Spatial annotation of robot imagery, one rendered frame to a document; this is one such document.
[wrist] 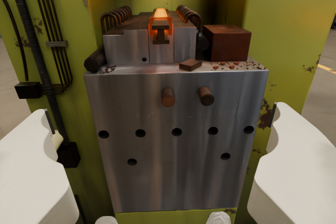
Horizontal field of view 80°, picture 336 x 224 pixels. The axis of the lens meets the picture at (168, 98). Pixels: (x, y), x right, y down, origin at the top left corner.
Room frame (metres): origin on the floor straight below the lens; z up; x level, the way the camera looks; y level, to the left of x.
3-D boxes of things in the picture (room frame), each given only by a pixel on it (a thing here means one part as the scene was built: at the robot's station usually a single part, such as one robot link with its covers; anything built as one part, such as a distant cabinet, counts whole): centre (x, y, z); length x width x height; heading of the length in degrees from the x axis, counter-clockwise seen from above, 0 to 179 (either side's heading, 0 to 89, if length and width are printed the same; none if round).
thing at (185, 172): (0.66, -0.01, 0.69); 0.56 x 0.38 x 0.45; 1
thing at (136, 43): (0.65, 0.04, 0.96); 0.42 x 0.20 x 0.09; 1
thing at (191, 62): (0.41, -0.05, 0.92); 0.04 x 0.03 x 0.01; 141
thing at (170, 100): (0.36, 0.00, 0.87); 0.04 x 0.03 x 0.03; 1
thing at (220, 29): (0.51, -0.14, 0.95); 0.12 x 0.09 x 0.07; 1
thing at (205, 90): (0.37, -0.08, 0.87); 0.04 x 0.03 x 0.03; 1
